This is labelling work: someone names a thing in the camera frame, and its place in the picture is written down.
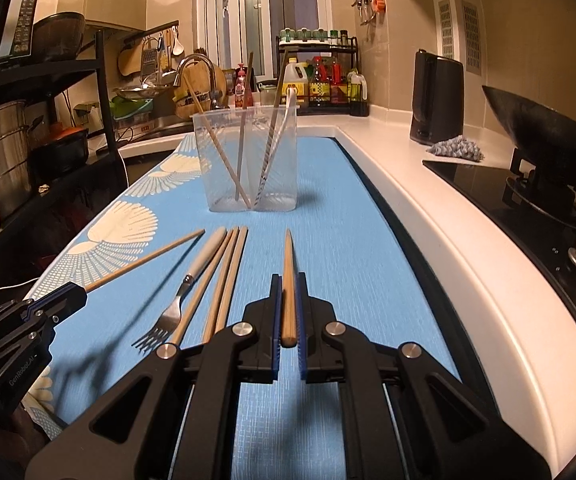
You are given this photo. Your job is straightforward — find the dark grey electric kettle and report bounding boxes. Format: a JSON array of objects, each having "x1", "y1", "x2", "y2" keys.
[{"x1": 409, "y1": 49, "x2": 465, "y2": 147}]

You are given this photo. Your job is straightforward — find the stainless steel sink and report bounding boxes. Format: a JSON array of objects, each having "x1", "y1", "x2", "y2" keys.
[{"x1": 118, "y1": 115, "x2": 193, "y2": 142}]

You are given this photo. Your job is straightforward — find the black wire sponge basket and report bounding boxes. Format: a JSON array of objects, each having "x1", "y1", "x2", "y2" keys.
[{"x1": 174, "y1": 87, "x2": 211, "y2": 108}]

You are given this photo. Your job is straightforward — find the blue patterned table cloth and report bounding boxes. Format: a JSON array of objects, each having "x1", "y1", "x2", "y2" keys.
[{"x1": 22, "y1": 132, "x2": 461, "y2": 480}]

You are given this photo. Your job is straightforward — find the white plastic jug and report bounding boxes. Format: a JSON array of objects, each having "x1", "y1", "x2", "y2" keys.
[{"x1": 282, "y1": 57, "x2": 309, "y2": 107}]

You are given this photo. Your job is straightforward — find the white wall vent grille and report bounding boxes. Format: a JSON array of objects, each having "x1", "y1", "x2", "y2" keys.
[
  {"x1": 463, "y1": 1, "x2": 484, "y2": 76},
  {"x1": 438, "y1": 0, "x2": 455, "y2": 60}
]

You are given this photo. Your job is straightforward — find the dark bowl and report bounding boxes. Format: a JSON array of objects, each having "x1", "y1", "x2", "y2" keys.
[{"x1": 32, "y1": 11, "x2": 87, "y2": 61}]

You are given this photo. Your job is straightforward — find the kitchen scissors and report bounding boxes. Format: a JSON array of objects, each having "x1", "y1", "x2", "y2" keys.
[{"x1": 353, "y1": 0, "x2": 375, "y2": 26}]

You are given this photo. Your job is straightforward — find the white cable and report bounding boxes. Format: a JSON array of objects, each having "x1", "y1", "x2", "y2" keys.
[{"x1": 0, "y1": 275, "x2": 43, "y2": 296}]

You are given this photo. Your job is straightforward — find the blue white dishcloth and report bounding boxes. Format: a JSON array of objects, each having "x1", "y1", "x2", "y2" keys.
[{"x1": 425, "y1": 135, "x2": 485, "y2": 163}]

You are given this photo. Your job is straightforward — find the yellow label sauce bottle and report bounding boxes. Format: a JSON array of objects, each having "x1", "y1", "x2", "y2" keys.
[{"x1": 309, "y1": 57, "x2": 331, "y2": 108}]

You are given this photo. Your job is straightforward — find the metal bowl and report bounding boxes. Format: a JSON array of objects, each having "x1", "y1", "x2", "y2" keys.
[{"x1": 114, "y1": 85, "x2": 176, "y2": 102}]

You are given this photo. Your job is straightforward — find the wall power socket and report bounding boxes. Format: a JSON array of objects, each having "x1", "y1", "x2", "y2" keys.
[{"x1": 72, "y1": 102, "x2": 101, "y2": 126}]

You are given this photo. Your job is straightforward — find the metal grater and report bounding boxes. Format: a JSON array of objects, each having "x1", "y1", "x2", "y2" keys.
[{"x1": 141, "y1": 40, "x2": 159, "y2": 77}]

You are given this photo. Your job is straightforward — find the pink dish soap bottle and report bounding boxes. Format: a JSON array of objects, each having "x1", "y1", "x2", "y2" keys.
[{"x1": 234, "y1": 63, "x2": 249, "y2": 108}]

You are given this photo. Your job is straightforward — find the yellow oil bottle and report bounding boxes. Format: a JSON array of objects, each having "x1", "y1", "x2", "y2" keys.
[{"x1": 346, "y1": 71, "x2": 369, "y2": 106}]

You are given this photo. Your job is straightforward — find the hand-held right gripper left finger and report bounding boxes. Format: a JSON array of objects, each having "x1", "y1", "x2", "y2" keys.
[{"x1": 25, "y1": 274, "x2": 285, "y2": 480}]

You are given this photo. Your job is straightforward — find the black glass gas stove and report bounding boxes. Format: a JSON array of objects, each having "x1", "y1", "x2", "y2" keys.
[{"x1": 422, "y1": 150, "x2": 576, "y2": 326}]

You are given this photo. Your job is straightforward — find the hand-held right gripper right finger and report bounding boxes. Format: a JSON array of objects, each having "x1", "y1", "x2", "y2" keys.
[{"x1": 297, "y1": 273, "x2": 551, "y2": 480}]

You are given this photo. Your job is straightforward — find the round wooden cutting board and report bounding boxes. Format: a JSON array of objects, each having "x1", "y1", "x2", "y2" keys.
[{"x1": 175, "y1": 57, "x2": 229, "y2": 121}]

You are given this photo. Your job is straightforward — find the black spice rack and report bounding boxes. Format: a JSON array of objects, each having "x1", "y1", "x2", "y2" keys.
[{"x1": 278, "y1": 35, "x2": 370, "y2": 117}]

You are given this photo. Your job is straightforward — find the red sauce bottle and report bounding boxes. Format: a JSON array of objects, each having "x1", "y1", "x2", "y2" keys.
[{"x1": 330, "y1": 57, "x2": 347, "y2": 106}]

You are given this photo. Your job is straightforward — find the row of green-lid spice jars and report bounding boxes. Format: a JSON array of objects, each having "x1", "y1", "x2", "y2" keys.
[{"x1": 279, "y1": 27, "x2": 351, "y2": 46}]

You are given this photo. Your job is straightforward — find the black metal shelf rack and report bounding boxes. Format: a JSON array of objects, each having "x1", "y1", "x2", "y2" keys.
[{"x1": 0, "y1": 30, "x2": 128, "y2": 286}]

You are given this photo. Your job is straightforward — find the microwave oven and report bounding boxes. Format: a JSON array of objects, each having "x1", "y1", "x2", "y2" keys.
[{"x1": 0, "y1": 0, "x2": 43, "y2": 58}]

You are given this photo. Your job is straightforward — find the white framed window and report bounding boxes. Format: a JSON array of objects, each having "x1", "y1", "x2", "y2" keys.
[{"x1": 195, "y1": 0, "x2": 331, "y2": 81}]

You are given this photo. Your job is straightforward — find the light hanging wooden board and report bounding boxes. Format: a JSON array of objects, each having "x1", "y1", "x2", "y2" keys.
[{"x1": 118, "y1": 45, "x2": 143, "y2": 77}]

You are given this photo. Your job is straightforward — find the clear plastic utensil holder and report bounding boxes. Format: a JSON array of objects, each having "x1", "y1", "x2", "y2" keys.
[{"x1": 191, "y1": 104, "x2": 299, "y2": 213}]

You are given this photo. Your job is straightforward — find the black pot with orange lid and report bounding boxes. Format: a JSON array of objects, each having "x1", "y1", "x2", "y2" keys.
[{"x1": 30, "y1": 125, "x2": 91, "y2": 176}]

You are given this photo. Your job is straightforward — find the chrome kitchen faucet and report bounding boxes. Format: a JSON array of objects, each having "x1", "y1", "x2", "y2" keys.
[{"x1": 173, "y1": 53, "x2": 219, "y2": 111}]

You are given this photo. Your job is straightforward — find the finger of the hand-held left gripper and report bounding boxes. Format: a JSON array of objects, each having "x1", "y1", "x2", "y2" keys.
[
  {"x1": 28, "y1": 287, "x2": 88, "y2": 332},
  {"x1": 20, "y1": 281, "x2": 83, "y2": 318}
]

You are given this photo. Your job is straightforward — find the white spoon with striped handle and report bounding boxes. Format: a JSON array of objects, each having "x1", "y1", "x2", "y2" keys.
[{"x1": 258, "y1": 85, "x2": 301, "y2": 197}]

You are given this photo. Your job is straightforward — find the black wok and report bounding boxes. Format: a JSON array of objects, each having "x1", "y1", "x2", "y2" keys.
[{"x1": 482, "y1": 85, "x2": 576, "y2": 191}]

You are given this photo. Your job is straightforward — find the metal fork with beige handle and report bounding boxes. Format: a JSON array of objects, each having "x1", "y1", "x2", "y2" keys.
[{"x1": 132, "y1": 229, "x2": 227, "y2": 352}]

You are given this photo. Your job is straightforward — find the green plastic basin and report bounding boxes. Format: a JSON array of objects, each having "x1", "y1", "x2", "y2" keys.
[{"x1": 109, "y1": 97, "x2": 155, "y2": 118}]

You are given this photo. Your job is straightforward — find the black wall hook rail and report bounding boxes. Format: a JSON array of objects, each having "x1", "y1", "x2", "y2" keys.
[{"x1": 124, "y1": 21, "x2": 179, "y2": 45}]

